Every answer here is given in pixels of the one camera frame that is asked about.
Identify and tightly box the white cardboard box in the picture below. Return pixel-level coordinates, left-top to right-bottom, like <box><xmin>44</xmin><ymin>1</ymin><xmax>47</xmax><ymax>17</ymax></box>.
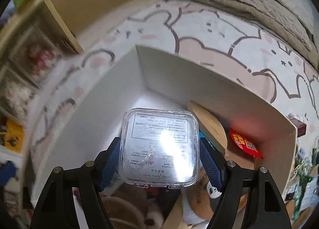
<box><xmin>37</xmin><ymin>46</ymin><xmax>297</xmax><ymax>198</ymax></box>

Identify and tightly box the clear plastic square case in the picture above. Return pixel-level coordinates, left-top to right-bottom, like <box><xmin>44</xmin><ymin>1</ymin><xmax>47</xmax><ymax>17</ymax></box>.
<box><xmin>118</xmin><ymin>108</ymin><xmax>200</xmax><ymax>189</ymax></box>

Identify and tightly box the white dress doll case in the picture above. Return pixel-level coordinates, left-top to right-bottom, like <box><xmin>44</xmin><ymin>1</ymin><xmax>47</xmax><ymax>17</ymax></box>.
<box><xmin>1</xmin><ymin>65</ymin><xmax>36</xmax><ymax>124</ymax></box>

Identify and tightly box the yellow cardboard box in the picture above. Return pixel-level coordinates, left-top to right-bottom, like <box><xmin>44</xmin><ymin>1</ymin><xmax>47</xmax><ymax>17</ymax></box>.
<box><xmin>1</xmin><ymin>116</ymin><xmax>24</xmax><ymax>154</ymax></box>

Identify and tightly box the leaf shaped wooden piece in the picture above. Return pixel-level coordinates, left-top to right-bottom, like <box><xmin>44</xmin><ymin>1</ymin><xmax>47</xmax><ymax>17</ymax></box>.
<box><xmin>187</xmin><ymin>101</ymin><xmax>228</xmax><ymax>156</ymax></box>

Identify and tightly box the red dress doll case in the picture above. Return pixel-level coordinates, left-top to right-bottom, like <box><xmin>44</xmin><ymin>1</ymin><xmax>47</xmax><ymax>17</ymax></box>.
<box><xmin>9</xmin><ymin>25</ymin><xmax>64</xmax><ymax>87</ymax></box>

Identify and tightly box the beige blanket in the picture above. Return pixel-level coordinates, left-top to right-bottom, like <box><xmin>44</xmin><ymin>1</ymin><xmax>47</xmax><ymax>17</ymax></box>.
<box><xmin>191</xmin><ymin>0</ymin><xmax>318</xmax><ymax>69</ymax></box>

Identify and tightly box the wooden headboard shelf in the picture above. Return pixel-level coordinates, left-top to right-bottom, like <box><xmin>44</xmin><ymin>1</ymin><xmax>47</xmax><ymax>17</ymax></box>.
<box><xmin>0</xmin><ymin>0</ymin><xmax>180</xmax><ymax>145</ymax></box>

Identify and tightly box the cartoon printed bed sheet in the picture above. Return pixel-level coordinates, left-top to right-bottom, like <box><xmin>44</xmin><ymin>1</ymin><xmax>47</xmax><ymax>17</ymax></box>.
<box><xmin>32</xmin><ymin>0</ymin><xmax>318</xmax><ymax>197</ymax></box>

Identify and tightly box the dark red rectangular box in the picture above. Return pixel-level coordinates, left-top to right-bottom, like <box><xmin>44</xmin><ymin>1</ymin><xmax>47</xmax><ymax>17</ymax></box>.
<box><xmin>289</xmin><ymin>117</ymin><xmax>307</xmax><ymax>137</ymax></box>

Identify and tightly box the red round packet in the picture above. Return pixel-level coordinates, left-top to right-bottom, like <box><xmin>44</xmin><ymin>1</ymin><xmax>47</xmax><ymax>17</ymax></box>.
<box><xmin>229</xmin><ymin>129</ymin><xmax>263</xmax><ymax>159</ymax></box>

